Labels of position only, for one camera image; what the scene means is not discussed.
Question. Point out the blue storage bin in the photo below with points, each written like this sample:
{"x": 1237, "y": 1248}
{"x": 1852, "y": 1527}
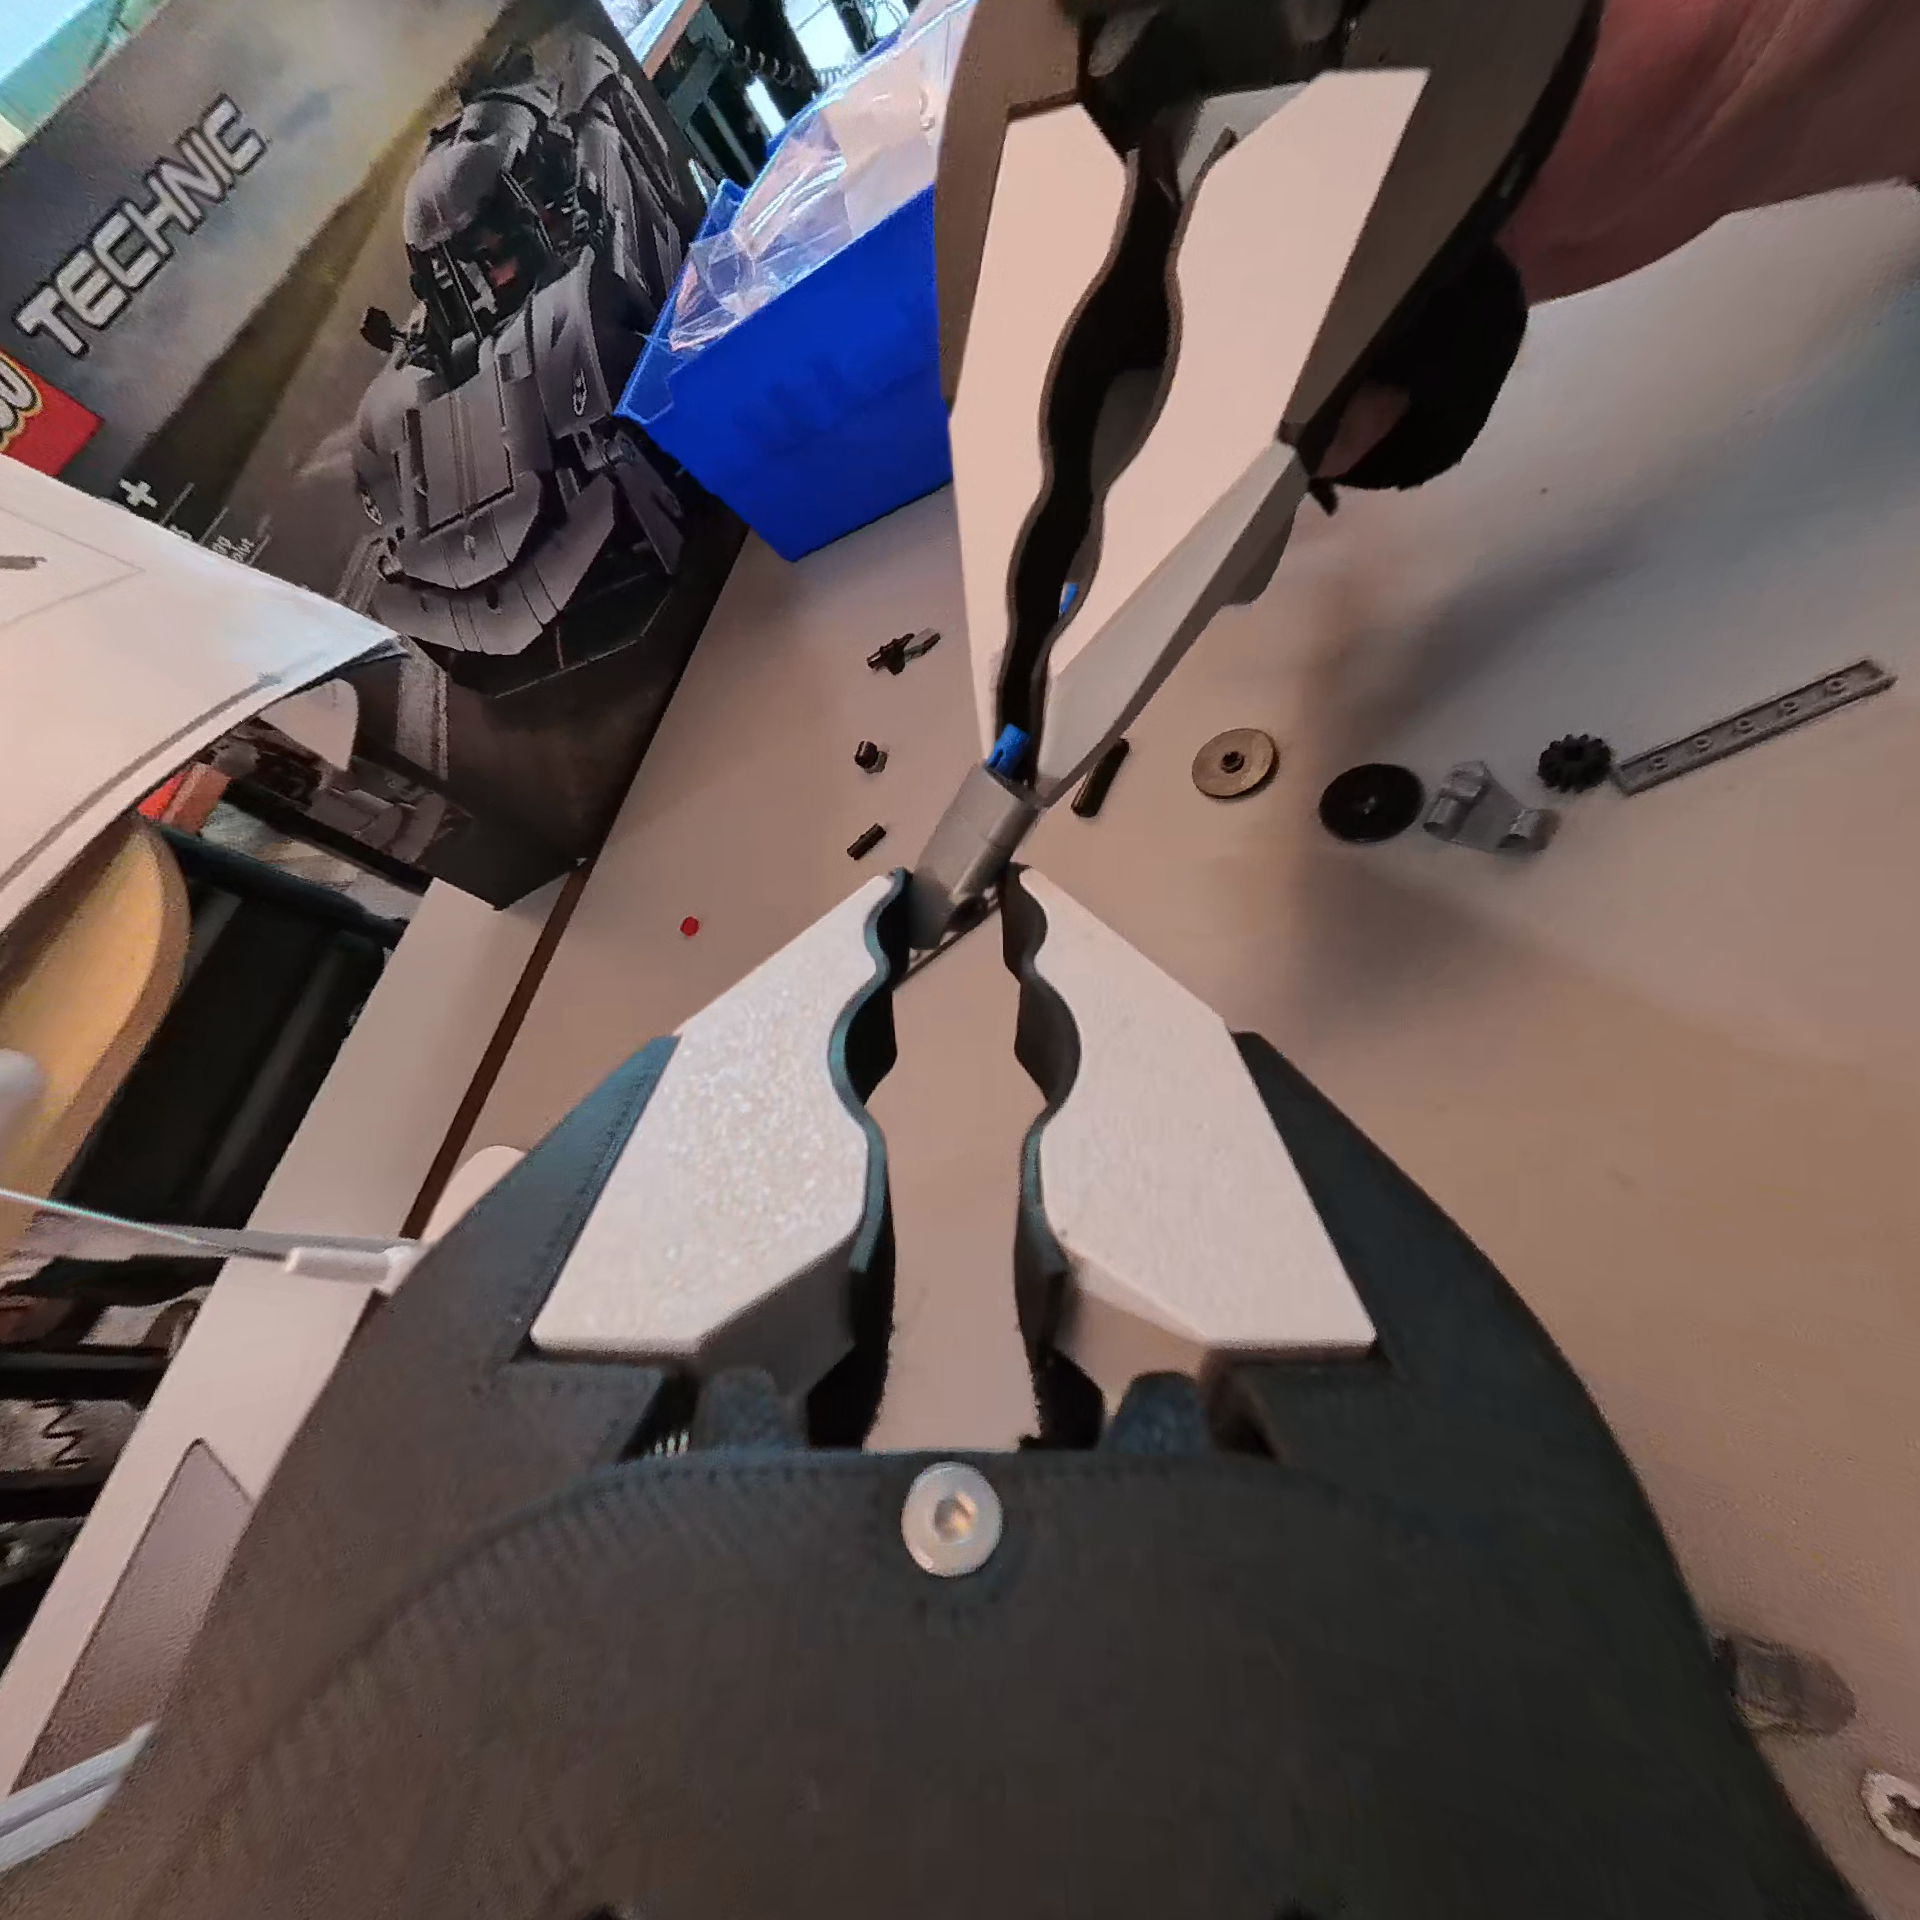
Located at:
{"x": 809, "y": 421}

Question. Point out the long grey lego plate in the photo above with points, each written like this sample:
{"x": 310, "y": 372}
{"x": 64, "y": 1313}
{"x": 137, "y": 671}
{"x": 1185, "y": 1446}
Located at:
{"x": 1757, "y": 728}

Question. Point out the lego instruction booklet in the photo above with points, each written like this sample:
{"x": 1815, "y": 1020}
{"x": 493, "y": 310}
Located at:
{"x": 136, "y": 661}

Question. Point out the black grey lego connector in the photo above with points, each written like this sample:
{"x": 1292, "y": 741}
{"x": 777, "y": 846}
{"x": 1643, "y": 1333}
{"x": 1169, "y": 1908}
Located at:
{"x": 904, "y": 649}

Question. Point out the clear plastic bags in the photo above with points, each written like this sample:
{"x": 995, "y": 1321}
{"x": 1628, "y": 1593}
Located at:
{"x": 797, "y": 182}

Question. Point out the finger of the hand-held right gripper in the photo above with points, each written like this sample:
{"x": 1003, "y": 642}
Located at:
{"x": 1277, "y": 271}
{"x": 1020, "y": 301}

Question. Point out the grey bent lego beam assembly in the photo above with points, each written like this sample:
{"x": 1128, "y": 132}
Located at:
{"x": 975, "y": 855}

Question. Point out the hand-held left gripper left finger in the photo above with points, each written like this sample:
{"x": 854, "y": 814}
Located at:
{"x": 704, "y": 1201}

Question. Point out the black lego gear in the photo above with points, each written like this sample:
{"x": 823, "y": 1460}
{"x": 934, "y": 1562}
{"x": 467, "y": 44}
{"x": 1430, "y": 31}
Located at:
{"x": 1575, "y": 765}

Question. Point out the short black lego pin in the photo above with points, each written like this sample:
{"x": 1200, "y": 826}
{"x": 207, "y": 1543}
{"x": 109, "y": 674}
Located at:
{"x": 867, "y": 840}

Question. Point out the black bent lego pin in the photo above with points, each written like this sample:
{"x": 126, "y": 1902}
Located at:
{"x": 1103, "y": 781}

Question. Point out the black lego disc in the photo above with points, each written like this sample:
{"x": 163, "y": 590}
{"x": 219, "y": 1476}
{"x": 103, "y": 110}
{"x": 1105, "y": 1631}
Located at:
{"x": 1372, "y": 804}

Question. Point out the grey lego bracket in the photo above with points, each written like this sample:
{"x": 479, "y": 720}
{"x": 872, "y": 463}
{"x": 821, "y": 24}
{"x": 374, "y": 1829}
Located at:
{"x": 1484, "y": 809}

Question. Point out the white round lego piece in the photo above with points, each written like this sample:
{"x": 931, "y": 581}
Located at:
{"x": 1893, "y": 1800}

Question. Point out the dark plastic crate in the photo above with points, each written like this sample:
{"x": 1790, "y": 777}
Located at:
{"x": 254, "y": 1050}

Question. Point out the bronze lego disc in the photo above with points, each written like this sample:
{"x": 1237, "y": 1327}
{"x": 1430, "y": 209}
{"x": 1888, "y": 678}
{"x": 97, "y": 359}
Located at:
{"x": 1237, "y": 765}

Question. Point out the person's right hand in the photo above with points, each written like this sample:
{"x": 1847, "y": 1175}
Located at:
{"x": 1724, "y": 120}

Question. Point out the grey rectangular plate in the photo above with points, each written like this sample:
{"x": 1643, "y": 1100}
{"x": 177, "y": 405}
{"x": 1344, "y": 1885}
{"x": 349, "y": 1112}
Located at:
{"x": 149, "y": 1589}

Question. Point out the blue lego pin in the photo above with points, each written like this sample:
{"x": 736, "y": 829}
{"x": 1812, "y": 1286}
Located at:
{"x": 1009, "y": 746}

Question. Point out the white book stand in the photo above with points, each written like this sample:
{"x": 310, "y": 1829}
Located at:
{"x": 89, "y": 1020}

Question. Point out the lego set box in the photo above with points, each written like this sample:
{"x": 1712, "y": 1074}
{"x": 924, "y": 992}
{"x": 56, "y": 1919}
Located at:
{"x": 375, "y": 421}

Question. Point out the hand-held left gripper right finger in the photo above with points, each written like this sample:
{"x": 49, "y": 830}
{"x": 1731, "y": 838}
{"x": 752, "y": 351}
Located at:
{"x": 1200, "y": 1201}

